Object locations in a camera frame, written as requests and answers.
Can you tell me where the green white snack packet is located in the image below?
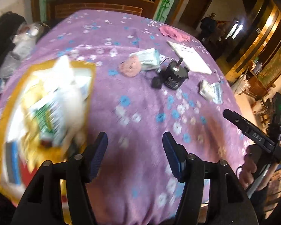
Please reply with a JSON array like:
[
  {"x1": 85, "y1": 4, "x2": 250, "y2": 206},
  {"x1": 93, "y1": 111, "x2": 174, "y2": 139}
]
[{"x1": 29, "y1": 92, "x2": 66, "y2": 147}]

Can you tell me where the black power adapter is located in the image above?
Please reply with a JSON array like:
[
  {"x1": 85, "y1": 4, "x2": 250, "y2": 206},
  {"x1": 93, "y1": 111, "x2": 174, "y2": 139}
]
[{"x1": 151, "y1": 77, "x2": 163, "y2": 89}]

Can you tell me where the black sofa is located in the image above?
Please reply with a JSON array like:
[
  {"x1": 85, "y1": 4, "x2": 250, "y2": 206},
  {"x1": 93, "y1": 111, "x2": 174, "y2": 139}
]
[{"x1": 0, "y1": 11, "x2": 25, "y2": 58}]

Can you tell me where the silver foil packet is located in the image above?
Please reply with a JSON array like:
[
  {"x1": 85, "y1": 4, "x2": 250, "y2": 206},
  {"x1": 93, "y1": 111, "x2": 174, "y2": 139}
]
[{"x1": 199, "y1": 80, "x2": 223, "y2": 105}]

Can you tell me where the purple floral tablecloth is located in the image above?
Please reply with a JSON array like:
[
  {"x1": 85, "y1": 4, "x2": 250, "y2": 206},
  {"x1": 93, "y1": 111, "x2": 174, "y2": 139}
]
[{"x1": 0, "y1": 10, "x2": 249, "y2": 224}]

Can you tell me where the clear plastic bag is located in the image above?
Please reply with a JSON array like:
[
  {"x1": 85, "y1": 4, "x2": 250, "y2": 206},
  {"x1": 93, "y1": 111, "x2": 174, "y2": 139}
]
[{"x1": 0, "y1": 22, "x2": 46, "y2": 80}]

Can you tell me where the white towel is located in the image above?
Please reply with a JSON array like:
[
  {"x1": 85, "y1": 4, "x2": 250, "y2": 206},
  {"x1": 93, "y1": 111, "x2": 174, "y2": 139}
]
[{"x1": 41, "y1": 55, "x2": 85, "y2": 148}]

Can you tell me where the red foil snack packet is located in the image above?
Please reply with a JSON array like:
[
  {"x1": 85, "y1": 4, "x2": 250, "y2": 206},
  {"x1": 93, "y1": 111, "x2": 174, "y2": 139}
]
[{"x1": 19, "y1": 161, "x2": 37, "y2": 187}]

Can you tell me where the yellow taped foam box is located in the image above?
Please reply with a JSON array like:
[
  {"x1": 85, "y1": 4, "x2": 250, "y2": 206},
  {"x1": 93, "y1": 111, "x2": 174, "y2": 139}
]
[{"x1": 0, "y1": 56, "x2": 96, "y2": 204}]

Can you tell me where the pink cloth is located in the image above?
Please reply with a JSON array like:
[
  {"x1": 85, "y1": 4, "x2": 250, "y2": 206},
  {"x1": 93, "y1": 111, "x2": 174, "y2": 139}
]
[{"x1": 159, "y1": 25, "x2": 191, "y2": 42}]

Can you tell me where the wet wipes pack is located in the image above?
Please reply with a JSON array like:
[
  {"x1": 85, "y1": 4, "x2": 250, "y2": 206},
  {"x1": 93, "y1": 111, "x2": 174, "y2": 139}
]
[{"x1": 129, "y1": 48, "x2": 161, "y2": 71}]

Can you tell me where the black motor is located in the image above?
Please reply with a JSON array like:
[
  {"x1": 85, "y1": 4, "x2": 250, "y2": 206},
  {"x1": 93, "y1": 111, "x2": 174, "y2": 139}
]
[{"x1": 161, "y1": 57, "x2": 189, "y2": 90}]

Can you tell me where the pink plush toy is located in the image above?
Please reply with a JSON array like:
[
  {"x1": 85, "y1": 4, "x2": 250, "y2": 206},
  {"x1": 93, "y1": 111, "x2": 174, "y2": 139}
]
[{"x1": 118, "y1": 61, "x2": 141, "y2": 78}]

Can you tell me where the person right hand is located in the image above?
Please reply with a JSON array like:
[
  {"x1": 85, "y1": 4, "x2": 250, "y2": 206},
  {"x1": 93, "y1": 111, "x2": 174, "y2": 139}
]
[{"x1": 239, "y1": 145, "x2": 257, "y2": 189}]

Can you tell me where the white paper sheet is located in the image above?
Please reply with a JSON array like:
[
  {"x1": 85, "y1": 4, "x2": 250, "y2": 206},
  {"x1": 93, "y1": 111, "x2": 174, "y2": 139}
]
[{"x1": 167, "y1": 41, "x2": 212, "y2": 75}]

